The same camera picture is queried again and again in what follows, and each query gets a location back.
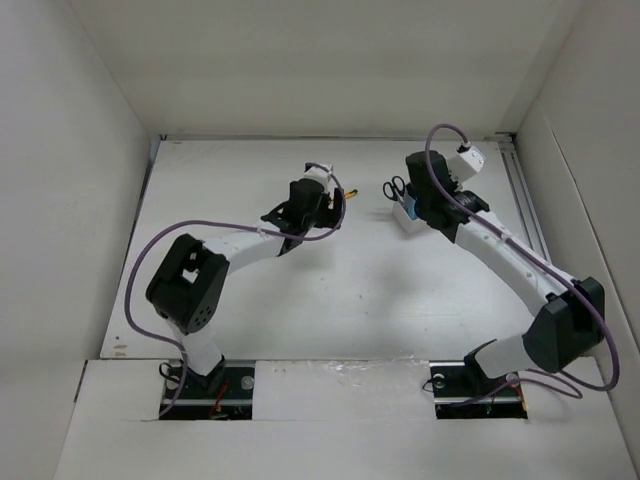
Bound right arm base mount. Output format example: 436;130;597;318
422;359;528;420

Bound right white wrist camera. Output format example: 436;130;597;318
446;145;486;183

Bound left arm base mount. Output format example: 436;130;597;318
159;360;256;421

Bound black handled scissors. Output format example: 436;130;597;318
382;175;406;203

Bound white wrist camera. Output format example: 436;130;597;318
303;162;333;190
446;145;486;183

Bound white three-compartment container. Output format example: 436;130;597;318
392;201;427;235

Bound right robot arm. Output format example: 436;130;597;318
405;147;611;395

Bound aluminium side rail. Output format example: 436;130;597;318
497;133;551;261

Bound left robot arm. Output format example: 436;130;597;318
145;178;345;397

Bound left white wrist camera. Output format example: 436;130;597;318
303;162;333;190

